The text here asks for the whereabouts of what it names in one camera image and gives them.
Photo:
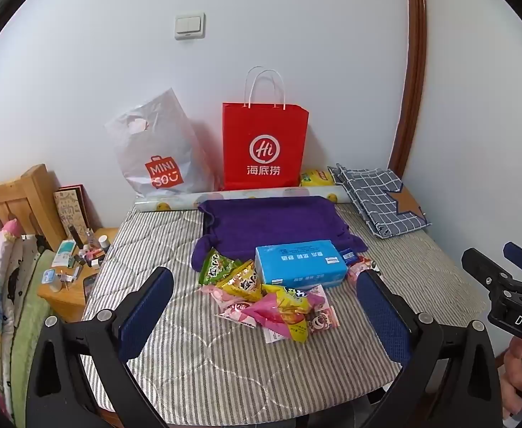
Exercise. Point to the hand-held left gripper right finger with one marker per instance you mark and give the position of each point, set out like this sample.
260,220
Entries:
385,316

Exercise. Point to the wooden nightstand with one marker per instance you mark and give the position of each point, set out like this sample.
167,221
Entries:
64,301

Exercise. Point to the white teal box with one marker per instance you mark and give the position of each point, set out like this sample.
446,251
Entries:
63,253

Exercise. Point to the purple towel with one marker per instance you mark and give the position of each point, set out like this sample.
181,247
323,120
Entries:
269,223

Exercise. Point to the pink panda snack packet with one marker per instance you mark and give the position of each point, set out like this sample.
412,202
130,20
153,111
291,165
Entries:
370,266

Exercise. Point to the striped mattress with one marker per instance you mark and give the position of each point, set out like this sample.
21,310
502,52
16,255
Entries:
189,365

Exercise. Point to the yellow snack bag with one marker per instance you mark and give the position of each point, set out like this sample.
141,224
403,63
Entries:
316,178

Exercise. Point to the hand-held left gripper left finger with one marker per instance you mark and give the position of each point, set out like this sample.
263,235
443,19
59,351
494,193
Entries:
147,316

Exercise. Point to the wooden door frame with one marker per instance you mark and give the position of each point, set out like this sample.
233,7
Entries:
414,76

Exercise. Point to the blue checked cloth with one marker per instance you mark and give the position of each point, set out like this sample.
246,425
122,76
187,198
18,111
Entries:
372,191

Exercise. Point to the black phone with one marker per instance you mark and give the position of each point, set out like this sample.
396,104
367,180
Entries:
89,285

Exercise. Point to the red paper bag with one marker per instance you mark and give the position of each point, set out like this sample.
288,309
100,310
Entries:
265,129

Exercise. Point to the wooden headboard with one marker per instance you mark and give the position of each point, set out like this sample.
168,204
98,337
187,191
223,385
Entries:
29,187

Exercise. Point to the green blanket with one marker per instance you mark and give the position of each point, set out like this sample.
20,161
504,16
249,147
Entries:
24,343

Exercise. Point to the small blue snack packet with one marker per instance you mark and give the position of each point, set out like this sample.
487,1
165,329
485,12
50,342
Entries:
349,257

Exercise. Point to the cluster of small cosmetic items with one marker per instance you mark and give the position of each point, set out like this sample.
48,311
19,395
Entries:
89,254

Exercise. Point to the white wall light switch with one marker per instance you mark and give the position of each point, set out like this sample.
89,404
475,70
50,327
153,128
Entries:
190,26

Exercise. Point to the illustrated book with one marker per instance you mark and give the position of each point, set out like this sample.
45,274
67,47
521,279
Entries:
69,214

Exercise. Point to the blue tissue box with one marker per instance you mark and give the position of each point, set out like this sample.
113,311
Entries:
301,263

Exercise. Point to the white plastic shopping bag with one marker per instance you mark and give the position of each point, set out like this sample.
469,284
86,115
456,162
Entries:
162,142

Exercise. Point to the pile of snack packets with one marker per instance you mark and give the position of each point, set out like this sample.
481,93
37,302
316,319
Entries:
283,316

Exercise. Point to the printed wrapping paper roll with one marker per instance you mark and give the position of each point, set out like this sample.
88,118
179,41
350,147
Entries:
171,205

